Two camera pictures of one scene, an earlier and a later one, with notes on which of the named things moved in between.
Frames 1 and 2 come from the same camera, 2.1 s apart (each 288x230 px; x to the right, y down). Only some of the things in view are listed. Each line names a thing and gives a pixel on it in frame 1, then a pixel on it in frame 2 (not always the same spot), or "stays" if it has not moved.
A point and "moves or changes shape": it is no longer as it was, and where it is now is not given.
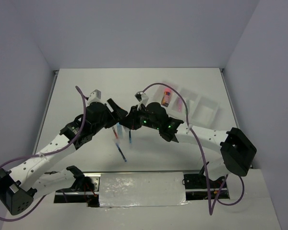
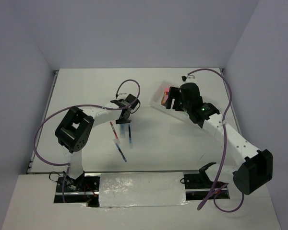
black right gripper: (128, 121) -> (174, 93)
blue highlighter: (120, 130) moves or changes shape
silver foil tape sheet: (143, 189) stays
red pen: (114, 132) stays
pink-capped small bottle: (165, 100) stays
